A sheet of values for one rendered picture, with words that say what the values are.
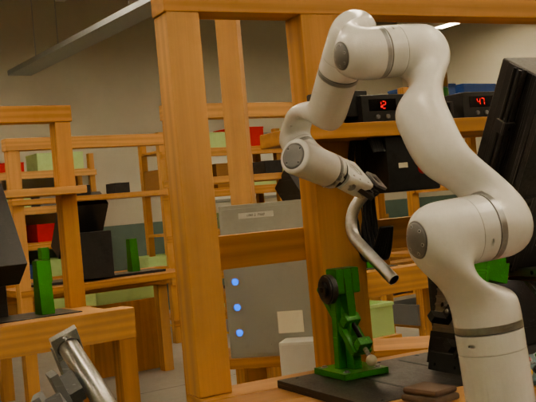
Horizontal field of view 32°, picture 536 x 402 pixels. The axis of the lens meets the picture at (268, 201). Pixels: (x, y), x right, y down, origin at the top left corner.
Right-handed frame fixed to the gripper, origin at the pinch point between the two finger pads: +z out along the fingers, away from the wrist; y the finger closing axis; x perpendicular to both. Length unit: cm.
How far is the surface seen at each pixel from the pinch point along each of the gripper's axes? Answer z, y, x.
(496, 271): 19.4, -32.1, -5.2
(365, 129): 2.3, 14.1, -8.5
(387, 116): 10.2, 17.3, -13.4
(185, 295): -24, 4, 48
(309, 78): -4.8, 34.4, -8.0
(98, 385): -106, -59, 17
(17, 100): 471, 813, 419
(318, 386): -7, -32, 40
